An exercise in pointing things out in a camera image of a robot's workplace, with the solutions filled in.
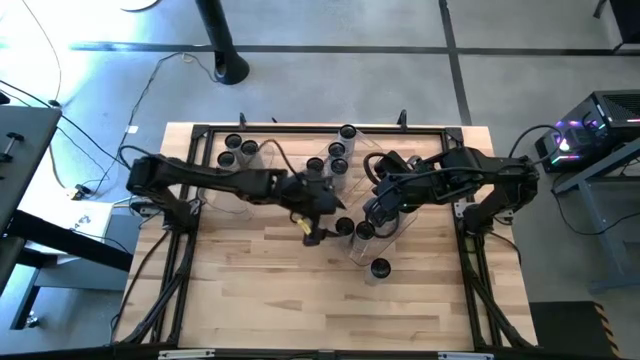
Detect table with blue-grey legs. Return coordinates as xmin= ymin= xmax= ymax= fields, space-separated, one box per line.
xmin=551 ymin=142 xmax=640 ymax=294

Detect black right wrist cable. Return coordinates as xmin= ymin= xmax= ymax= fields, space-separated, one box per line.
xmin=362 ymin=151 xmax=401 ymax=187

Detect black cabinet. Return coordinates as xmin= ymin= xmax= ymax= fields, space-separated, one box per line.
xmin=592 ymin=0 xmax=640 ymax=55

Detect white can blue band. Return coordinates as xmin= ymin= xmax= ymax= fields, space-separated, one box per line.
xmin=333 ymin=216 xmax=356 ymax=246
xmin=216 ymin=149 xmax=240 ymax=171
xmin=239 ymin=138 xmax=261 ymax=166

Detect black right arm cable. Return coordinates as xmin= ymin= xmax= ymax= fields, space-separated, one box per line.
xmin=507 ymin=123 xmax=565 ymax=161

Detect black box hazard stripes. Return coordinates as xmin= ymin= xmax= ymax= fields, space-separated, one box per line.
xmin=528 ymin=299 xmax=624 ymax=360

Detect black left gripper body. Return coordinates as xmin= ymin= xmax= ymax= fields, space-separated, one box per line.
xmin=279 ymin=172 xmax=337 ymax=224

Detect clear plastic bin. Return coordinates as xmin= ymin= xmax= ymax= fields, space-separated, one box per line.
xmin=309 ymin=127 xmax=387 ymax=206
xmin=347 ymin=199 xmax=420 ymax=267
xmin=196 ymin=139 xmax=276 ymax=222

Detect black power brick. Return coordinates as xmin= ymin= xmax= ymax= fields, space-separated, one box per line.
xmin=130 ymin=198 xmax=161 ymax=217

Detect grey metal desk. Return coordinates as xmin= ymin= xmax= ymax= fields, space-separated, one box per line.
xmin=0 ymin=104 xmax=135 ymax=334

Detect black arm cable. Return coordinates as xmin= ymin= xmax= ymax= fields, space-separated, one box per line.
xmin=507 ymin=123 xmax=565 ymax=161
xmin=257 ymin=138 xmax=301 ymax=177

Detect white Celsius soda can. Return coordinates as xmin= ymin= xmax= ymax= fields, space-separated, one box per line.
xmin=352 ymin=220 xmax=377 ymax=254
xmin=337 ymin=123 xmax=359 ymax=151

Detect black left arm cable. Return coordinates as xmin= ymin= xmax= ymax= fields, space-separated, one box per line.
xmin=257 ymin=138 xmax=301 ymax=177

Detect black pole stand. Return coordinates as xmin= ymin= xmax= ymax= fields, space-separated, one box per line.
xmin=193 ymin=0 xmax=251 ymax=86

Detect black floor cable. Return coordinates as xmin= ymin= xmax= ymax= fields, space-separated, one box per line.
xmin=0 ymin=77 xmax=154 ymax=187
xmin=115 ymin=49 xmax=224 ymax=162

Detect silver mounting bracket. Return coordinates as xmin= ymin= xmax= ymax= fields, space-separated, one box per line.
xmin=437 ymin=352 xmax=495 ymax=360
xmin=157 ymin=349 xmax=217 ymax=360

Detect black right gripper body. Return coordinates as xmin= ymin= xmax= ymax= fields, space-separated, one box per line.
xmin=362 ymin=189 xmax=407 ymax=229

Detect black computer case RGB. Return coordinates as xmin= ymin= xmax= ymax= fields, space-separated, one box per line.
xmin=534 ymin=89 xmax=640 ymax=175

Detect white box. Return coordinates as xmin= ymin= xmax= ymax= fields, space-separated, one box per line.
xmin=29 ymin=199 xmax=114 ymax=251

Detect white can peach band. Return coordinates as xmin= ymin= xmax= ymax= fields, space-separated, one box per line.
xmin=304 ymin=155 xmax=326 ymax=176

